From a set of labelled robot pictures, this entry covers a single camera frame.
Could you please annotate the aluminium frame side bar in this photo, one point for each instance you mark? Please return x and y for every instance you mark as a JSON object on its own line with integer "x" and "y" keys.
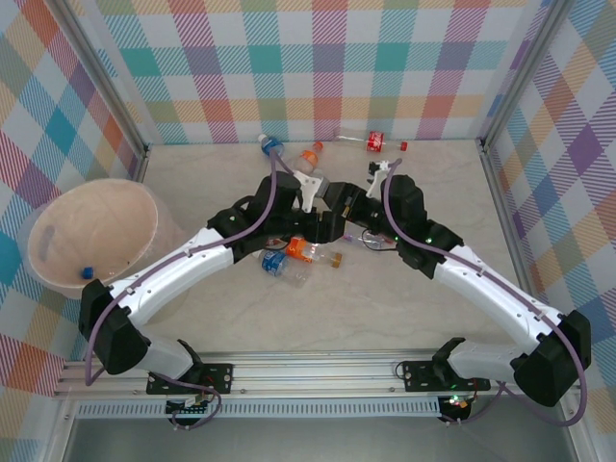
{"x": 509, "y": 216}

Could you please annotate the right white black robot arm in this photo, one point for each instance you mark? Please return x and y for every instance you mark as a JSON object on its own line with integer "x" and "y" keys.
{"x": 491, "y": 293}

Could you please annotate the red label cola bottle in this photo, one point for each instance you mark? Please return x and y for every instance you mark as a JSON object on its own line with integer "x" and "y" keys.
{"x": 375, "y": 141}

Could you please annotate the blue label bottle blue cap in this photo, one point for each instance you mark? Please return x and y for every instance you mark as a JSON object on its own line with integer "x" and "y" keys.
{"x": 267, "y": 144}

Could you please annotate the small circuit board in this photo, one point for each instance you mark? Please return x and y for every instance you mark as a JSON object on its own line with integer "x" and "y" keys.
{"x": 190, "y": 410}
{"x": 459, "y": 403}

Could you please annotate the small clear bottle purple cap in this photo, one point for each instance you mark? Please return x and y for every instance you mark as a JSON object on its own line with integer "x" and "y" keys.
{"x": 366, "y": 238}

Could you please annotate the small blue cap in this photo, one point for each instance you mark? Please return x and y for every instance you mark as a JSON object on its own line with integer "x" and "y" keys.
{"x": 86, "y": 273}

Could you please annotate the aluminium frame post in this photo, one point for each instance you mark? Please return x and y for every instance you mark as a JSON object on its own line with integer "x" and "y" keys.
{"x": 524, "y": 72}
{"x": 103, "y": 72}

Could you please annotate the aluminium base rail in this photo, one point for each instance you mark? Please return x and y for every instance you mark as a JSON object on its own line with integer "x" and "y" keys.
{"x": 313, "y": 373}

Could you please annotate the orange label bottle amber cap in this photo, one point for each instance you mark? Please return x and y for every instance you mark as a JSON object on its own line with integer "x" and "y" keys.
{"x": 298, "y": 248}

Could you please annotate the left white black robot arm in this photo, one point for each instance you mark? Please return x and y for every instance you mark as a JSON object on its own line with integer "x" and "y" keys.
{"x": 183, "y": 269}

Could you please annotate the beige plastic bin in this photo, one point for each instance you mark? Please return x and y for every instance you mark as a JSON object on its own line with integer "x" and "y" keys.
{"x": 96, "y": 226}

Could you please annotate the blue label clear bottle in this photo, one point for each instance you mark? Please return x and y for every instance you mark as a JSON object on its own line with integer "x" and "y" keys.
{"x": 274, "y": 264}

